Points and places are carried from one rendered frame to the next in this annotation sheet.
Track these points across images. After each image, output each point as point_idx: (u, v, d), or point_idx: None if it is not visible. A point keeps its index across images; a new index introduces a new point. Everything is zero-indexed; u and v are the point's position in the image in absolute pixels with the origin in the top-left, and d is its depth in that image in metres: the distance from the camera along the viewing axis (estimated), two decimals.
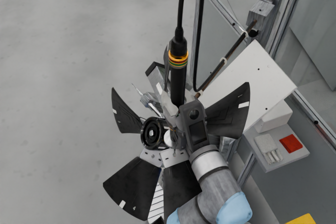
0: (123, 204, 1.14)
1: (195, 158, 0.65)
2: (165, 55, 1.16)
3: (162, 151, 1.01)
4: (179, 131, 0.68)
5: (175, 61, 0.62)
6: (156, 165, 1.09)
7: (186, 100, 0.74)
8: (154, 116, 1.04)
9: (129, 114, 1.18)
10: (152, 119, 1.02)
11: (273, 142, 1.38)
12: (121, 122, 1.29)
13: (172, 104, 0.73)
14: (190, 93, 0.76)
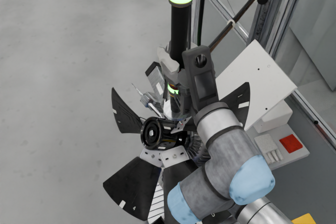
0: (123, 204, 1.14)
1: (201, 117, 0.52)
2: None
3: (162, 152, 1.01)
4: (182, 87, 0.56)
5: None
6: (156, 165, 1.09)
7: None
8: (154, 116, 1.04)
9: (129, 114, 1.18)
10: (152, 119, 1.02)
11: (273, 142, 1.38)
12: (121, 122, 1.29)
13: (171, 60, 0.61)
14: None
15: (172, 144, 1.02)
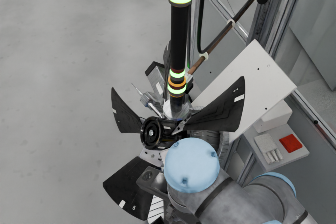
0: (114, 112, 1.30)
1: None
2: (235, 89, 0.90)
3: None
4: (167, 209, 0.57)
5: None
6: None
7: None
8: (164, 127, 0.99)
9: (165, 80, 1.06)
10: (159, 129, 0.99)
11: (273, 142, 1.38)
12: (165, 59, 1.16)
13: None
14: None
15: None
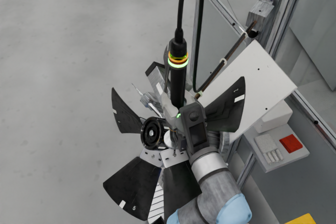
0: (114, 112, 1.30)
1: (195, 159, 0.65)
2: (235, 89, 0.90)
3: None
4: (179, 133, 0.69)
5: (175, 62, 0.62)
6: None
7: (186, 102, 0.74)
8: (164, 127, 0.99)
9: (165, 80, 1.06)
10: (159, 129, 0.99)
11: (273, 142, 1.38)
12: (165, 59, 1.16)
13: (172, 106, 0.73)
14: (190, 94, 0.76)
15: None
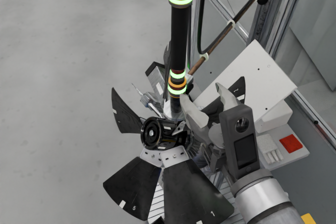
0: (115, 112, 1.30)
1: (241, 188, 0.45)
2: (235, 89, 0.90)
3: None
4: (216, 148, 0.48)
5: None
6: None
7: (225, 103, 0.54)
8: (164, 127, 0.99)
9: (165, 80, 1.06)
10: (159, 129, 0.99)
11: (273, 142, 1.38)
12: (165, 59, 1.16)
13: (198, 111, 0.53)
14: (231, 94, 0.55)
15: None
